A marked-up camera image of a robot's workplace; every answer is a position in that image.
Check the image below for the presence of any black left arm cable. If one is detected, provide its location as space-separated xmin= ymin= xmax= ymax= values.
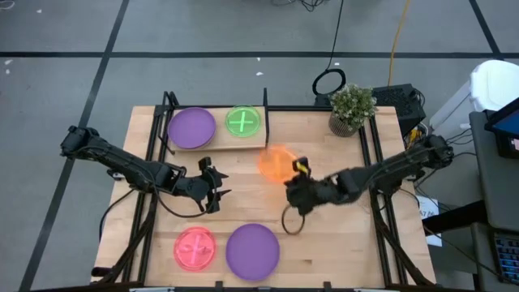
xmin=98 ymin=170 xmax=222 ymax=244

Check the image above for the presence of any green translucent divided plate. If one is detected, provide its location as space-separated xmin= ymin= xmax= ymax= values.
xmin=225 ymin=104 xmax=262 ymax=139

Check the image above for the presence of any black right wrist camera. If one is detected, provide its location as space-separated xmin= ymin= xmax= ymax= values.
xmin=292 ymin=156 xmax=312 ymax=178

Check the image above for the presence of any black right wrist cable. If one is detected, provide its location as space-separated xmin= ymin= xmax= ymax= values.
xmin=281 ymin=202 xmax=306 ymax=236

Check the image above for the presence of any brown ribbed plant pot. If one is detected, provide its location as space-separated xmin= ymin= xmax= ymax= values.
xmin=328 ymin=111 xmax=360 ymax=138

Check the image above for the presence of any green leafy plant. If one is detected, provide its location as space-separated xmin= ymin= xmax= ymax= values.
xmin=328 ymin=83 xmax=378 ymax=131

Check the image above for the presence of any long yellow cable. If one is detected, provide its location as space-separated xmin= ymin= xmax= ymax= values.
xmin=387 ymin=0 xmax=413 ymax=87

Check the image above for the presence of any black desktop computer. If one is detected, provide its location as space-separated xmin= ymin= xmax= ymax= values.
xmin=371 ymin=83 xmax=427 ymax=138

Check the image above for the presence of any black screen with blue display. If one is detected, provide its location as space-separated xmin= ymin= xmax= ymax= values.
xmin=484 ymin=97 xmax=519 ymax=160

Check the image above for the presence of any white paper sheet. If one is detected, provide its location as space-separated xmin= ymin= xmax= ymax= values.
xmin=415 ymin=194 xmax=444 ymax=247

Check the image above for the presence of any red translucent divided plate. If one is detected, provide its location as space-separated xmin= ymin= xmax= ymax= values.
xmin=173 ymin=225 xmax=218 ymax=273

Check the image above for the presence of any long black hanging cable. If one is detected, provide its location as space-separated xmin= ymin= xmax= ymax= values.
xmin=311 ymin=0 xmax=348 ymax=97

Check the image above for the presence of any orange translucent plate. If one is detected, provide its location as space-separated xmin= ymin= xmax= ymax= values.
xmin=258 ymin=144 xmax=300 ymax=184

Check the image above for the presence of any black metal shelf frame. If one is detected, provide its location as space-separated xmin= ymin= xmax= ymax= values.
xmin=156 ymin=87 xmax=271 ymax=157

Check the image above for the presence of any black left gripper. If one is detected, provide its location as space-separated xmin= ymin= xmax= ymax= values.
xmin=174 ymin=165 xmax=233 ymax=215

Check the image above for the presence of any black keyboard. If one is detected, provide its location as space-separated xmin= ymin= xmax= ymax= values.
xmin=492 ymin=233 xmax=519 ymax=286

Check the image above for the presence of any purple plastic plate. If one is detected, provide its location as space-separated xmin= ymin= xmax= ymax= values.
xmin=225 ymin=222 xmax=281 ymax=282
xmin=167 ymin=106 xmax=217 ymax=150

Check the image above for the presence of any gray side desk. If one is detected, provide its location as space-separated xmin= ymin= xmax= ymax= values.
xmin=469 ymin=109 xmax=519 ymax=292

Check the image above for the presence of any white lidded bin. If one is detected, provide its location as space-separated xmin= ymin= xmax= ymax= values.
xmin=428 ymin=59 xmax=519 ymax=131

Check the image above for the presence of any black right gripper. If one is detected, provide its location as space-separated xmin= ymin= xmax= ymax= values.
xmin=283 ymin=171 xmax=332 ymax=217

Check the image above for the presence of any wooden shelf board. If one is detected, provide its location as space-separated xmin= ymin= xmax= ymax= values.
xmin=168 ymin=105 xmax=269 ymax=153

